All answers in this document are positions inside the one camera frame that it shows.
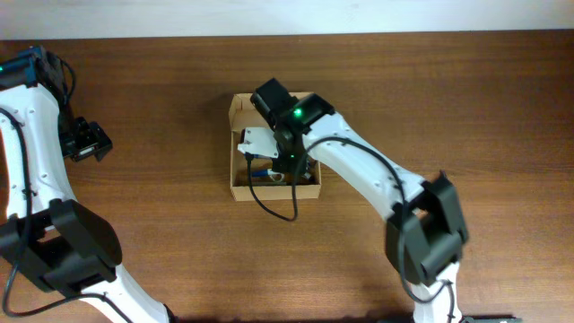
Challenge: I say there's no open brown cardboard box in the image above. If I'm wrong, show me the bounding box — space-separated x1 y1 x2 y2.
228 93 322 201

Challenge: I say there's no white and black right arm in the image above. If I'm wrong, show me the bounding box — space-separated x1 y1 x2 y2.
239 79 469 322

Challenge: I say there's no blue cap whiteboard marker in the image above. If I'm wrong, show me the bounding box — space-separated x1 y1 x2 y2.
250 169 285 182

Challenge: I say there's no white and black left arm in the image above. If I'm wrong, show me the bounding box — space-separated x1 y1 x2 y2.
1 46 176 323

